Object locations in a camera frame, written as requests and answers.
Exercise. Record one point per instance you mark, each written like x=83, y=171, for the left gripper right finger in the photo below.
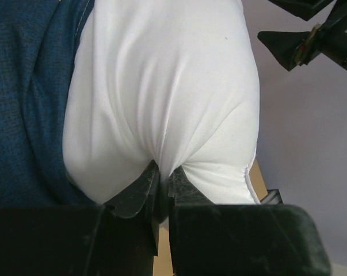
x=210, y=239

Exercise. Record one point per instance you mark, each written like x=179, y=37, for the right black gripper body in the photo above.
x=293, y=49

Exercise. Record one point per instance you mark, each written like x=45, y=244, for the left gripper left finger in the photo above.
x=119, y=237

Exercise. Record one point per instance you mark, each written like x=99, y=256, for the white pillow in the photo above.
x=173, y=82

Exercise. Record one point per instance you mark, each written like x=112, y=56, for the blue pillowcase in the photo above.
x=38, y=44

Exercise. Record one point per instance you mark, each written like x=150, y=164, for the aluminium back frame rail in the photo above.
x=272, y=198

